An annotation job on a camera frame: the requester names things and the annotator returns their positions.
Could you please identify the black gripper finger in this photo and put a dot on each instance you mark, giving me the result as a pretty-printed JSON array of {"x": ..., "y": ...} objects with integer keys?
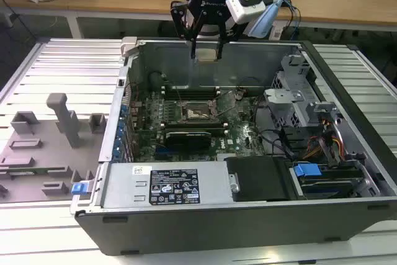
[
  {"x": 221, "y": 29},
  {"x": 178, "y": 16}
]

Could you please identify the silver square CPU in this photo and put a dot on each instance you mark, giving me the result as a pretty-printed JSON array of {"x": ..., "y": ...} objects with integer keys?
[{"x": 207, "y": 55}]

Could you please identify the thin metal locking lever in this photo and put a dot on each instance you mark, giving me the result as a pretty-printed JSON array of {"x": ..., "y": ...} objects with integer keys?
[
  {"x": 228, "y": 108},
  {"x": 179, "y": 97}
]

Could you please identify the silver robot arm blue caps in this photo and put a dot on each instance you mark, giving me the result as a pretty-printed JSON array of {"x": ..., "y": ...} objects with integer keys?
[{"x": 263, "y": 20}]

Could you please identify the black RAM slot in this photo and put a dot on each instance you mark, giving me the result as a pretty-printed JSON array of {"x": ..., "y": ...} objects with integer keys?
[
  {"x": 190, "y": 87},
  {"x": 190, "y": 97},
  {"x": 192, "y": 122},
  {"x": 190, "y": 93},
  {"x": 190, "y": 90},
  {"x": 194, "y": 129},
  {"x": 193, "y": 126}
]

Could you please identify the CPU socket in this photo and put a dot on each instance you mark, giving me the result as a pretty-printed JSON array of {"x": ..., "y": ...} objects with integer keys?
[{"x": 198, "y": 113}]

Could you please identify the blue expansion slot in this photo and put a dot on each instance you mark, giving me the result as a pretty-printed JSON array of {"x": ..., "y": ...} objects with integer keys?
[{"x": 164, "y": 154}]

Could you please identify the small white tag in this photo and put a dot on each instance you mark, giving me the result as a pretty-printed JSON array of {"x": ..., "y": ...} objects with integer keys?
[{"x": 276, "y": 33}]

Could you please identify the metal drive cage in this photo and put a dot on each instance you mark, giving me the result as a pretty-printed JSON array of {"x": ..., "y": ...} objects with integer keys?
[{"x": 285, "y": 97}]

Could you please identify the green motherboard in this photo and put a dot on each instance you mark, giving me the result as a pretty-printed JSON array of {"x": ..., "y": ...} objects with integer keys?
[{"x": 235, "y": 141}]

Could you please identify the black graphics card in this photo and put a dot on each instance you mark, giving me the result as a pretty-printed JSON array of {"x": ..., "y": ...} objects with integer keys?
[{"x": 186, "y": 142}]

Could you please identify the black plastic shroud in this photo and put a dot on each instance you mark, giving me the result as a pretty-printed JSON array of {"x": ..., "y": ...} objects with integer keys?
[{"x": 257, "y": 178}]

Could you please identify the hard disk in blue carrier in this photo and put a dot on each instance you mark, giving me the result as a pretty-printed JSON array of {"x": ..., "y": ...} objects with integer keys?
[{"x": 305, "y": 172}]

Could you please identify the silver power supply unit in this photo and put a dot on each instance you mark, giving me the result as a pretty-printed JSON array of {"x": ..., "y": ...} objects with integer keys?
[{"x": 124, "y": 184}]

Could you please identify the grey parts rack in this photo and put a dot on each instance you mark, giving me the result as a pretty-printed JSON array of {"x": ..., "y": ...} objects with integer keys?
[{"x": 40, "y": 150}]

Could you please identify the black open PC case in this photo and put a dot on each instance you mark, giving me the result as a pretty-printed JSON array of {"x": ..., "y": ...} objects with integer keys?
[{"x": 217, "y": 227}]

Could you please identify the blue case latch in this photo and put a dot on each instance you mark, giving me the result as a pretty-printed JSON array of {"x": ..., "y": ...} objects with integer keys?
[{"x": 77, "y": 189}]

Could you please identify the green RAM stick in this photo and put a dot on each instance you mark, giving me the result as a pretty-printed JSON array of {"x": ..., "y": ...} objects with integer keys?
[{"x": 31, "y": 171}]

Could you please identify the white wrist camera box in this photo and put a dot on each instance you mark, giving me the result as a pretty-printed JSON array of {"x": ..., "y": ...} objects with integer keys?
[{"x": 245, "y": 13}]

